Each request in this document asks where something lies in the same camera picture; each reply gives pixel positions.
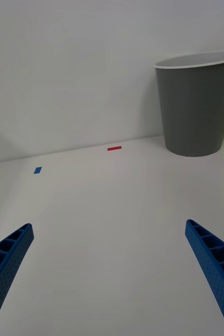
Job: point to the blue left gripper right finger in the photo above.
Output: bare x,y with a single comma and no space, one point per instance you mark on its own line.
216,270

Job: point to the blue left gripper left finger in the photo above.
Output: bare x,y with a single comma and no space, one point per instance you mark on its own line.
4,273

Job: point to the grey plastic waste bin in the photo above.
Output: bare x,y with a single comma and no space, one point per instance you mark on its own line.
195,113

